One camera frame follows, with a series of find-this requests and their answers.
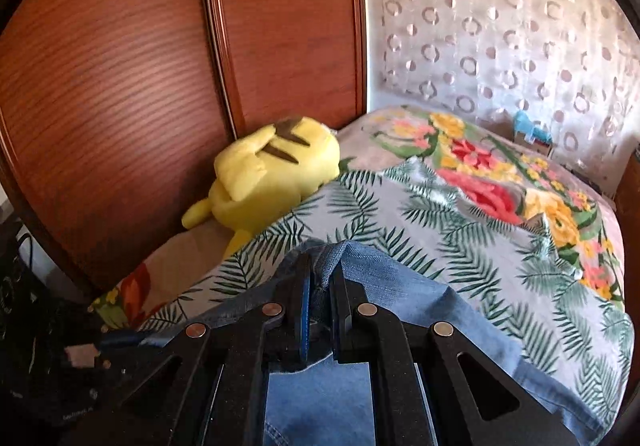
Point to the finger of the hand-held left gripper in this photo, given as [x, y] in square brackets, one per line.
[125, 339]

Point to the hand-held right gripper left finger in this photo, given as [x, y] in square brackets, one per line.
[305, 321]

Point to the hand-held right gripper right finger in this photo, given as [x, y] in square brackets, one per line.
[337, 326]

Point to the blue denim pants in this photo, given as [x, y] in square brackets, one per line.
[410, 296]

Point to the leaf-print bed sheet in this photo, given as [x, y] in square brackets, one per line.
[450, 246]

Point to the yellow plush toy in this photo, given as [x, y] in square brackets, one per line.
[270, 166]

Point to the floral blanket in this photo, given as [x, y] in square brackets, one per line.
[480, 161]

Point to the wooden slatted wardrobe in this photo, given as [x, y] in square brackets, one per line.
[125, 76]

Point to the blue toy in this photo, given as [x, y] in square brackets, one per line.
[530, 126]

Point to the circle-patterned sheer curtain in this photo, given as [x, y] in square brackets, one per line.
[500, 26]

